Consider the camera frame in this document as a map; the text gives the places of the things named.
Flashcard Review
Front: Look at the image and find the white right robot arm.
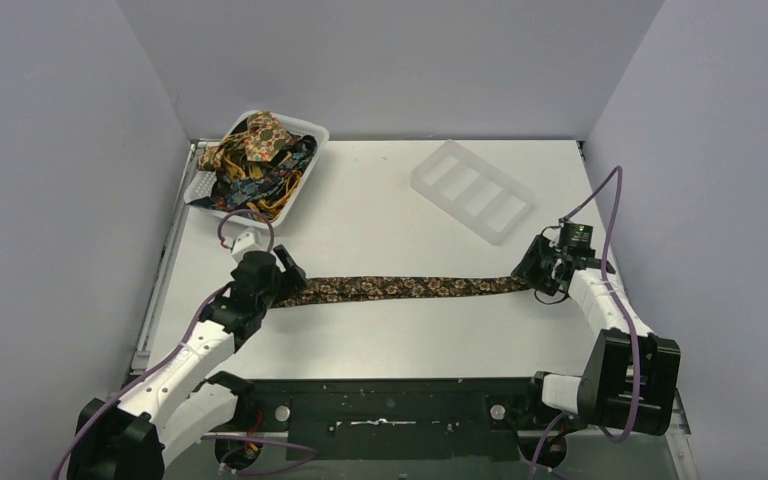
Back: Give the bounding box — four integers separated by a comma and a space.
512, 223, 681, 436

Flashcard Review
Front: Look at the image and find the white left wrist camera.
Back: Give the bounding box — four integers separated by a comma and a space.
231, 228, 267, 262

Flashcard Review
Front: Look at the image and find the dark blue patterned tie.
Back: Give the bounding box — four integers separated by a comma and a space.
198, 135, 318, 219

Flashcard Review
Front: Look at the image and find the brown floral tie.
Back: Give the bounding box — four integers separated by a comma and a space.
272, 276, 531, 308

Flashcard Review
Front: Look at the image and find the orange paisley tie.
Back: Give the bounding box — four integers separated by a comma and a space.
197, 110, 299, 179

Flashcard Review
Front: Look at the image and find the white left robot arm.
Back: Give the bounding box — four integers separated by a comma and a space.
53, 245, 306, 479

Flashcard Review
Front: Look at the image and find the clear compartment tray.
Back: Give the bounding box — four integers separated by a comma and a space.
410, 140, 535, 246

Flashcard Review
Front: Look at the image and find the yellow striped tie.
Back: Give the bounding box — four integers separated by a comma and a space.
210, 156, 310, 220

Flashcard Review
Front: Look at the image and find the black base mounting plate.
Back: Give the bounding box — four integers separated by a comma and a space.
218, 377, 557, 461

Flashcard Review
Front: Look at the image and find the white plastic basket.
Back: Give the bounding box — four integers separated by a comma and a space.
183, 111, 329, 227

